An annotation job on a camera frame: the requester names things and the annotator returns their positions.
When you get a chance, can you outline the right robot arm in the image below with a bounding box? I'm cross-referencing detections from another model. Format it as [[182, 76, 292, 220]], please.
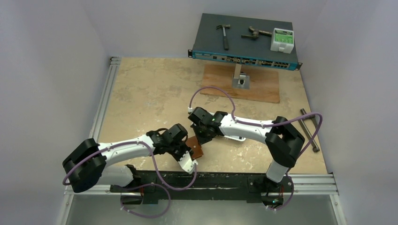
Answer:
[[188, 107, 305, 191]]

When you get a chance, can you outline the metal T-handle tool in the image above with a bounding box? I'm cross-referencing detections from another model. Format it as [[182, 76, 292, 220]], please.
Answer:
[[299, 115, 321, 153]]

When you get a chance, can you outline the blue network switch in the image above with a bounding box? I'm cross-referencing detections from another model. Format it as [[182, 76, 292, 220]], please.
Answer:
[[188, 13, 302, 71]]

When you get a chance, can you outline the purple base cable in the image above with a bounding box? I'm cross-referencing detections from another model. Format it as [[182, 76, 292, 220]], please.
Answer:
[[120, 183, 173, 218]]

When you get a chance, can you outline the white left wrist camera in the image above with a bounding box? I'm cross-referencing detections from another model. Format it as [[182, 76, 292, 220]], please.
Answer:
[[178, 151, 198, 174]]

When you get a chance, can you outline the silver metal stand bracket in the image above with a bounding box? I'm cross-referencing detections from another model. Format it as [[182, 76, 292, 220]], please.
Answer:
[[232, 64, 250, 90]]

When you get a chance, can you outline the plywood base board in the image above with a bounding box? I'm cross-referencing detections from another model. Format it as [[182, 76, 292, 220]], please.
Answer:
[[201, 64, 280, 104]]

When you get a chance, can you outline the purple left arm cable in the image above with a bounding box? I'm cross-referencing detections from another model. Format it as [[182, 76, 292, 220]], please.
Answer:
[[62, 141, 198, 191]]

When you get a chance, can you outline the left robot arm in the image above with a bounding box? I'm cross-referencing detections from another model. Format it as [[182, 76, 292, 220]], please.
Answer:
[[62, 123, 198, 193]]

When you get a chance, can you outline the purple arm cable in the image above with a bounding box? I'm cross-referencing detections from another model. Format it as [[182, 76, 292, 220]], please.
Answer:
[[190, 87, 323, 156], [62, 141, 198, 191]]

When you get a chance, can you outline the aluminium frame rail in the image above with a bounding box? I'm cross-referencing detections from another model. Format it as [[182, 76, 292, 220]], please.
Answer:
[[89, 57, 122, 141]]

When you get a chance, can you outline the small hammer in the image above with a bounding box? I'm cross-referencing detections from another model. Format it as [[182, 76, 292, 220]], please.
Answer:
[[216, 24, 230, 51]]

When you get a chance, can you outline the brown leather card holder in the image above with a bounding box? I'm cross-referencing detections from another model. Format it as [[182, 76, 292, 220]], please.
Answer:
[[186, 136, 204, 160]]

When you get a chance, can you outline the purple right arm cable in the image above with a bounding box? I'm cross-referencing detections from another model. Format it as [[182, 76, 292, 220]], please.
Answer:
[[190, 87, 323, 156]]

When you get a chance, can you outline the white green electrical module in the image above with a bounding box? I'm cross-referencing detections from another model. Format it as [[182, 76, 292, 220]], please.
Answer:
[[270, 28, 295, 54]]

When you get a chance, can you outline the white plastic basket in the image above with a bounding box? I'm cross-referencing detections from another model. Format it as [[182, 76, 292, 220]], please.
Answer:
[[221, 135, 246, 142]]

